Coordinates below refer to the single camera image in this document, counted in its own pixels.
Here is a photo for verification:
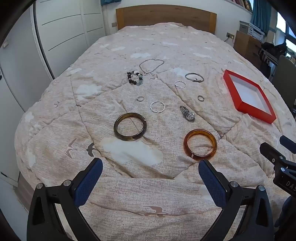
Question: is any wooden headboard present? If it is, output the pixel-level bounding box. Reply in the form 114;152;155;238
116;4;217;35

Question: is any dark beaded bracelet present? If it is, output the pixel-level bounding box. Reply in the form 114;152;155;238
126;71;144;85

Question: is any grey chair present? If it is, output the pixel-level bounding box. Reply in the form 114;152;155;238
272;54;296;105

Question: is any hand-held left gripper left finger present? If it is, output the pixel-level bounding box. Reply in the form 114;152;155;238
27;158;103;241

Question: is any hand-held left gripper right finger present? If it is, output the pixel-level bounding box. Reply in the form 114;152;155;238
198;159;274;241

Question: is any row of books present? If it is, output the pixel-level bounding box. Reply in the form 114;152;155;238
228;0;253;12

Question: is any silver wristwatch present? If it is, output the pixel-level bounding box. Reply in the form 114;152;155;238
180;105;196;122

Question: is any black bag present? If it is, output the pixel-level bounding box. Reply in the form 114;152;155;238
258;42;287;70

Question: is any silver chain necklace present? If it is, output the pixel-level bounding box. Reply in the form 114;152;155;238
139;59;165;75

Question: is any white door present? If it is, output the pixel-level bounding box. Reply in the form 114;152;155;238
0;7;52;186

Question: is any dark brown bangle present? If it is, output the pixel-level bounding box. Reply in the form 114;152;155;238
113;112;147;141

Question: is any red shallow box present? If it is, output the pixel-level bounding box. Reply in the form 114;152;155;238
223;69;277;124

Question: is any white printer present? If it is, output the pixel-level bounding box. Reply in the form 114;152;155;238
239;21;265;42

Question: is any thin silver bangle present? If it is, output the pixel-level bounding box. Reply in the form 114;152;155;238
185;73;205;83

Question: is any wooden cabinet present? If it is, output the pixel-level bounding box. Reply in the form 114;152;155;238
234;30;263;63

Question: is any person's right hand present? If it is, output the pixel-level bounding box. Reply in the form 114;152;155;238
274;197;296;232

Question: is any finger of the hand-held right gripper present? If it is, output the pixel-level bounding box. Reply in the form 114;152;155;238
259;142;287;165
279;135;296;154

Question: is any large twisted silver hoop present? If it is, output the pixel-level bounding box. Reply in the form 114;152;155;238
150;101;166;114

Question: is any amber bangle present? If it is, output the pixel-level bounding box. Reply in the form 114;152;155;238
183;129;217;161

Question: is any white wardrobe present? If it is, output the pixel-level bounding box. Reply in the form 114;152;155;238
30;0;107;80

